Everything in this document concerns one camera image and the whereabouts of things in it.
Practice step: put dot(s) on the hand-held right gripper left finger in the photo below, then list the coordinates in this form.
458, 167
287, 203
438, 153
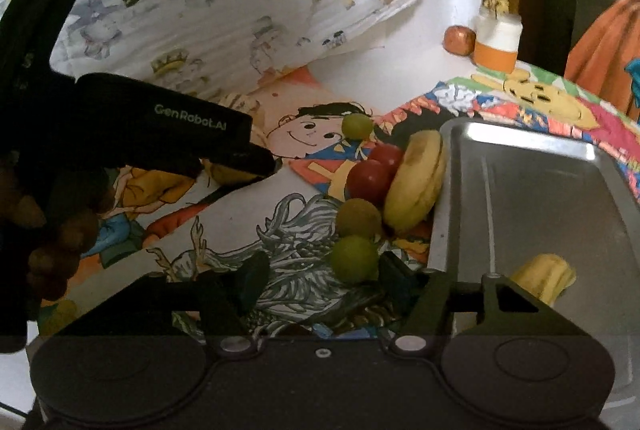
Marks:
252, 282

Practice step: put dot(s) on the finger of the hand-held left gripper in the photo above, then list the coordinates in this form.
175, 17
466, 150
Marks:
247, 158

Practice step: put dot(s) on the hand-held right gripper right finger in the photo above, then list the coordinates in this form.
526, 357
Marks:
395, 280

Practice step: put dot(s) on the green lime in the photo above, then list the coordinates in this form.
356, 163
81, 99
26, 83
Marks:
354, 258
356, 125

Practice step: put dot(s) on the large yellow banana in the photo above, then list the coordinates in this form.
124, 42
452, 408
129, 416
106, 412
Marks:
415, 180

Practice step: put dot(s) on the red cherry tomato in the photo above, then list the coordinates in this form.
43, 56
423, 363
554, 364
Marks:
386, 154
367, 180

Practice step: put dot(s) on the small yellow banana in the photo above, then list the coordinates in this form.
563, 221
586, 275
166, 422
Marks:
545, 277

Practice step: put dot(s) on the metal tray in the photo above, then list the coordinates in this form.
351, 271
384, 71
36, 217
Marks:
525, 200

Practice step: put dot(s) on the person's left hand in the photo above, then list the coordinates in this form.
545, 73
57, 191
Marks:
70, 232

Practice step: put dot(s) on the cartoon printed blanket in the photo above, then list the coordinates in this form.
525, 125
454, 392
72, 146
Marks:
240, 220

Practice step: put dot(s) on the brown round ornament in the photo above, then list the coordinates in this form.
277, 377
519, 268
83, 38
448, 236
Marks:
460, 41

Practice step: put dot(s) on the white bottle with orange label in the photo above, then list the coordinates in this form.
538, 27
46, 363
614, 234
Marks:
495, 35

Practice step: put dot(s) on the orange cloth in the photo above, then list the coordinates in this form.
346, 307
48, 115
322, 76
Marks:
605, 55

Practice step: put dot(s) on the teal cloth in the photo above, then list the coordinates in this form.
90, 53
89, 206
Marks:
634, 82

